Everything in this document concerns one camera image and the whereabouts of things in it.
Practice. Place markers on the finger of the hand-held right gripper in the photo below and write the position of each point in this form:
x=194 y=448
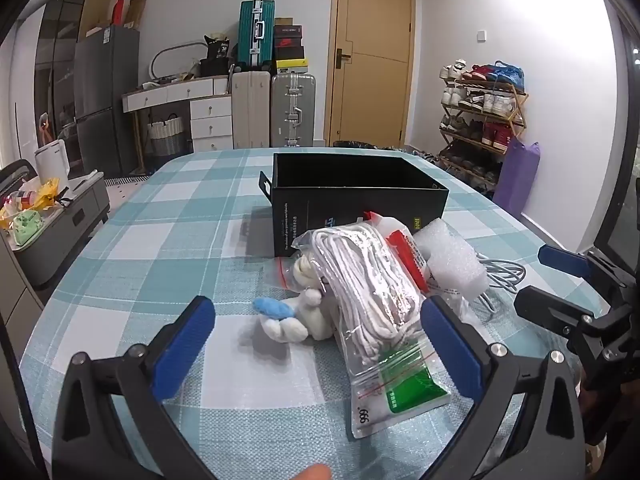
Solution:
x=550 y=307
x=562 y=260

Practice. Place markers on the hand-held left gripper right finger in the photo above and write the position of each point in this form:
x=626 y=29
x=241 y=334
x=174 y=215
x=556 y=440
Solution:
x=450 y=350

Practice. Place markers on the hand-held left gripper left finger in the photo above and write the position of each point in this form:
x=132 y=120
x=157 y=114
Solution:
x=185 y=345

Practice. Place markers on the green and white packet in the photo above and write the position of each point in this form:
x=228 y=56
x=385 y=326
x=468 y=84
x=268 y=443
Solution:
x=405 y=385

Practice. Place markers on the white foam block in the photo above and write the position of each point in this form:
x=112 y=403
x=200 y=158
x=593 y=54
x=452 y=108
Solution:
x=450 y=260

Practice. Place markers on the white plush toy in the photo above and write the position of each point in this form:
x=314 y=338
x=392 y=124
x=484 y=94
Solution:
x=290 y=330

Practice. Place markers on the red and white packet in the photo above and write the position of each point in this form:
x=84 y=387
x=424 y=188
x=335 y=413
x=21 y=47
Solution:
x=405 y=250

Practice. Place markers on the black cardboard box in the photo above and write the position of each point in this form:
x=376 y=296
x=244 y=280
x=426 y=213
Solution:
x=350 y=200

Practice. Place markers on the person's left hand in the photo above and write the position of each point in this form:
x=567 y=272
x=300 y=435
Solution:
x=312 y=474

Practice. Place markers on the purple bag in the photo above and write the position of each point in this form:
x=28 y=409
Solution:
x=517 y=180

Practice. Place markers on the teal checked tablecloth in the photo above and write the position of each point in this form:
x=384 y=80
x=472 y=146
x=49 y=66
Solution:
x=175 y=240

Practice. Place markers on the wooden shoe rack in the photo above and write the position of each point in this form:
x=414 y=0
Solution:
x=517 y=105

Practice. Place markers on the grey low cabinet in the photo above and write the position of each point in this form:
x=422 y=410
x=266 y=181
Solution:
x=65 y=230

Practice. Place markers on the rows of shoes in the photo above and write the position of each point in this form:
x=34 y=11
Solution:
x=480 y=105

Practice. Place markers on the shoes on floor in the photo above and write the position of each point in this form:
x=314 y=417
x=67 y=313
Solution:
x=415 y=155

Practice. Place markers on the green packet pile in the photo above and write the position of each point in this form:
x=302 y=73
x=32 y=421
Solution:
x=27 y=225

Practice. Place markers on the yellow plastic bag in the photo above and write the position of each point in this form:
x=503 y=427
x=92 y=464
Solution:
x=45 y=192

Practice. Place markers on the woven laundry basket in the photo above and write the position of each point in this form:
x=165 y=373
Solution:
x=166 y=137

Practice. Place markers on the white appliance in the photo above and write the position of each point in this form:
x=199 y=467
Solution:
x=52 y=160

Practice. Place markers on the black trash bag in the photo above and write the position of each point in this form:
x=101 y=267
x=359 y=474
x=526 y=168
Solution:
x=352 y=144

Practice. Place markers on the white dresser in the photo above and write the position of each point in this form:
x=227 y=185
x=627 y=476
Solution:
x=210 y=110

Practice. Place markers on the black office chair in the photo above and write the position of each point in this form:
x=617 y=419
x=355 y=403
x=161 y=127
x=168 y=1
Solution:
x=15 y=172

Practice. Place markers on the beige suitcase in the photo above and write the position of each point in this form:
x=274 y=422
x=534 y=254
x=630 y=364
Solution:
x=250 y=110

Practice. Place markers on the wooden door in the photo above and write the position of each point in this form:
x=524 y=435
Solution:
x=370 y=100

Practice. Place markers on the silver suitcase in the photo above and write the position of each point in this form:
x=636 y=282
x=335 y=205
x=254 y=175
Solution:
x=292 y=110

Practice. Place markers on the grey refrigerator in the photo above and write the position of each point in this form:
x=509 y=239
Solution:
x=105 y=90

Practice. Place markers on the black and yellow shoe box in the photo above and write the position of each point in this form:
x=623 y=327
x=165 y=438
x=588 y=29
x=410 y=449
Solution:
x=291 y=66

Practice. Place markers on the plain black shoe box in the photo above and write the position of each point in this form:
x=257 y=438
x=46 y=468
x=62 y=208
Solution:
x=289 y=53

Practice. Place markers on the dark glass wardrobe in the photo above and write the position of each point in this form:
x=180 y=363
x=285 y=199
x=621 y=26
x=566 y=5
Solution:
x=55 y=60

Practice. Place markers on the teal suitcase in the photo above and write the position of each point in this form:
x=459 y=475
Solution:
x=252 y=35

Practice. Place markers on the black shoe box red logo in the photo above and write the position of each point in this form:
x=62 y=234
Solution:
x=287 y=37

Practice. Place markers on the brown cardboard shoe box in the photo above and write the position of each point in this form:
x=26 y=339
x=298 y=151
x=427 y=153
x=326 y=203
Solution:
x=283 y=21

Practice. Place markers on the small flat cardboard box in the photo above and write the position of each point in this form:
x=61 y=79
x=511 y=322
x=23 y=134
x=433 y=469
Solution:
x=135 y=10

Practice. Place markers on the red paper bag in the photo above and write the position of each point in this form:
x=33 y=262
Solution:
x=117 y=12

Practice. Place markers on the large flat cardboard box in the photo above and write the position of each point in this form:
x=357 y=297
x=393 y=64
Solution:
x=97 y=5

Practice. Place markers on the oval mirror frame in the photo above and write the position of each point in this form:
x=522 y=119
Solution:
x=165 y=52

